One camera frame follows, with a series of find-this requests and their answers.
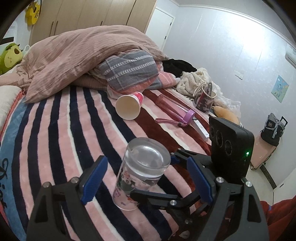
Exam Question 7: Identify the pink suitcase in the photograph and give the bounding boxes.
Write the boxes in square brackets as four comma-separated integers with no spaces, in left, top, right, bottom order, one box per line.
[250,135,276,170]

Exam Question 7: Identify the white wall switch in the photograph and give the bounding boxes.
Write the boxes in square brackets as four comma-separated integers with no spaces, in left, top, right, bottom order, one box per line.
[234,71,244,80]

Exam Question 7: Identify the printed mug with items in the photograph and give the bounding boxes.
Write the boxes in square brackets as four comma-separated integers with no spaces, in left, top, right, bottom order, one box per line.
[194,82,217,113]

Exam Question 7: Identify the cream knitted fabric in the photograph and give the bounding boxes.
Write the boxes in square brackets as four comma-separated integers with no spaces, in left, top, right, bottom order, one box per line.
[175,68,223,100]

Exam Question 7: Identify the white and pink paper cup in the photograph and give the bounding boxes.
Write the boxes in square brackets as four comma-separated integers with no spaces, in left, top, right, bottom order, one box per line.
[115,92,144,121]

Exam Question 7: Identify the white long pillow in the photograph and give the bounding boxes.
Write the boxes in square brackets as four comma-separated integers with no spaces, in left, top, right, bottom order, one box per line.
[0,85,22,130]

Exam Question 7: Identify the black garment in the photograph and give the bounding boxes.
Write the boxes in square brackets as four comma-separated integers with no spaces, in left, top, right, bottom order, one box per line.
[162,59,197,78]

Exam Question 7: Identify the white air conditioner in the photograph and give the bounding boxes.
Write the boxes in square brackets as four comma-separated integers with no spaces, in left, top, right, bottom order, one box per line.
[285,45,296,67]

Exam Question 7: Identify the pink crumpled duvet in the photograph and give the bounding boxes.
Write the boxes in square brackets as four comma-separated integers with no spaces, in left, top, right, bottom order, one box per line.
[1,25,167,103]

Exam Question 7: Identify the pink bottle with purple lid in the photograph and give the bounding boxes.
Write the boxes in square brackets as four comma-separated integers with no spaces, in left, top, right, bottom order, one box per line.
[155,94,195,127]

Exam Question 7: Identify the wooden wardrobe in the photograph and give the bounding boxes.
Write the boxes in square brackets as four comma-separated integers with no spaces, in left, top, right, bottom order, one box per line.
[29,0,157,45]

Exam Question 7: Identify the black camera box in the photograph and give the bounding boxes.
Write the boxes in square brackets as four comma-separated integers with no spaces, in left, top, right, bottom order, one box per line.
[209,116,254,184]

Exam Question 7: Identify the white door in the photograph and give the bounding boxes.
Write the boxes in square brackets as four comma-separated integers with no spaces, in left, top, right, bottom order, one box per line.
[145,7,174,50]

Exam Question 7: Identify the wall poster drawing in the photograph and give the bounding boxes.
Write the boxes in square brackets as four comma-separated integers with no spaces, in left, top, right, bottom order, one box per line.
[271,75,289,103]

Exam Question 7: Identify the grey and pink patterned pillow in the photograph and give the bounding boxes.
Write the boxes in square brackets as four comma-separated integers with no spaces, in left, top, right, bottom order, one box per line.
[88,50,180,99]

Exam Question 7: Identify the white remote control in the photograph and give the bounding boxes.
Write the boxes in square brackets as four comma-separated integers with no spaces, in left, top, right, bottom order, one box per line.
[191,118,209,142]

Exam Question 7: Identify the striped pink fleece blanket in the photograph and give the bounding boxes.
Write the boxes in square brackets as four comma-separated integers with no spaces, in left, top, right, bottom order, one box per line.
[1,86,211,240]

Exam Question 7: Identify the grey black backpack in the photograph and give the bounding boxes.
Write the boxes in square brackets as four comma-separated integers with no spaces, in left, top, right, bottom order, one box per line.
[260,113,288,147]

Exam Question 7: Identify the orange plush toy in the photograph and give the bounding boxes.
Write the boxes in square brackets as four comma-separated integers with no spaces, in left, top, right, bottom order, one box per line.
[212,106,240,125]

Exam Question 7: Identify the clear glass cup with print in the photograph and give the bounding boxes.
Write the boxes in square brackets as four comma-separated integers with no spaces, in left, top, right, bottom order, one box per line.
[112,138,171,211]

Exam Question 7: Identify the green plush toy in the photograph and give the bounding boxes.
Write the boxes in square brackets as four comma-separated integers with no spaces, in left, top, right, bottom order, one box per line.
[0,43,23,75]

